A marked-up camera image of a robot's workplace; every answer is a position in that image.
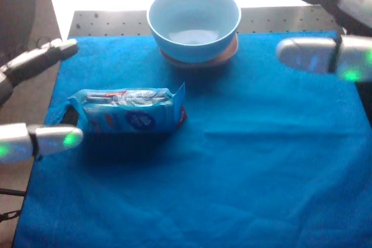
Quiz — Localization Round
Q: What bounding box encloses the pink square plate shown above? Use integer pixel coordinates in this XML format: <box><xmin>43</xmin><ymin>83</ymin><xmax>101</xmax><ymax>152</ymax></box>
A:
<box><xmin>159</xmin><ymin>33</ymin><xmax>239</xmax><ymax>69</ymax></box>

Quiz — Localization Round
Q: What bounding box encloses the light blue bowl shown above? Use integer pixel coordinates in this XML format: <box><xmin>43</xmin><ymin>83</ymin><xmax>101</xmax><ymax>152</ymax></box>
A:
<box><xmin>146</xmin><ymin>0</ymin><xmax>242</xmax><ymax>63</ymax></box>

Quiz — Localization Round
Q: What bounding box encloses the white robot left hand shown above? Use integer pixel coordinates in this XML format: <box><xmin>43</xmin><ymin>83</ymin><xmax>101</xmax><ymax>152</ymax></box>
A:
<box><xmin>0</xmin><ymin>38</ymin><xmax>84</xmax><ymax>165</ymax></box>

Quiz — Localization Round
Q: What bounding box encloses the blue cloth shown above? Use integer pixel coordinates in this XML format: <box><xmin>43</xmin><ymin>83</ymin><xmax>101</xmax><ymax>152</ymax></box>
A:
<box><xmin>13</xmin><ymin>31</ymin><xmax>372</xmax><ymax>248</ymax></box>

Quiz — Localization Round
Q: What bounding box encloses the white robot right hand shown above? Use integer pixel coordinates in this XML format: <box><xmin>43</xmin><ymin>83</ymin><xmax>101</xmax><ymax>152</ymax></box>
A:
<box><xmin>255</xmin><ymin>0</ymin><xmax>372</xmax><ymax>82</ymax></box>

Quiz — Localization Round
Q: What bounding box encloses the blue snack packet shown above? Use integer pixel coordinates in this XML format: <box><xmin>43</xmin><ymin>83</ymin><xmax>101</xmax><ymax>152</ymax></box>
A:
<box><xmin>68</xmin><ymin>82</ymin><xmax>187</xmax><ymax>135</ymax></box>

